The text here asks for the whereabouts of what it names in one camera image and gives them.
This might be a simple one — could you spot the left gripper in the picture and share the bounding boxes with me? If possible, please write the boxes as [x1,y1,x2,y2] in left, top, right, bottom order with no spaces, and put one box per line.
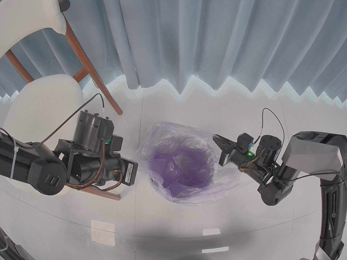
[72,156,139,187]

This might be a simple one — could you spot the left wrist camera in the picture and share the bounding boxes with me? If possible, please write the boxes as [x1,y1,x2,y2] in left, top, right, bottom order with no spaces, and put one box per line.
[100,117,124,154]

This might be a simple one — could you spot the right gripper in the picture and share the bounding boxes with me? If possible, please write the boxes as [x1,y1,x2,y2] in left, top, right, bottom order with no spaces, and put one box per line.
[213,134,274,185]

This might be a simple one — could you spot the white padded wooden chair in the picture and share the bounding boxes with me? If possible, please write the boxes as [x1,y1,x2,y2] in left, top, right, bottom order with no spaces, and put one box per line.
[0,0,123,201]

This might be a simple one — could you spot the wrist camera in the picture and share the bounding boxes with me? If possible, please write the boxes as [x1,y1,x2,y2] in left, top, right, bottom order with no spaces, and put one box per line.
[100,117,124,154]
[236,132,255,152]

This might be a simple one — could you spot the purple plastic bag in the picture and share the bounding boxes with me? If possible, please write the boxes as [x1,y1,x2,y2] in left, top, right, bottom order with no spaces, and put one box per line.
[138,121,219,206]

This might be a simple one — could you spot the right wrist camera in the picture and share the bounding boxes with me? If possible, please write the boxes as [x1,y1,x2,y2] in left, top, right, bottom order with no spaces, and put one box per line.
[236,132,255,152]

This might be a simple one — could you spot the black cable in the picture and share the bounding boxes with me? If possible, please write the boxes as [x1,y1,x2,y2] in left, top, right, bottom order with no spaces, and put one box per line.
[0,93,106,148]
[259,108,285,146]

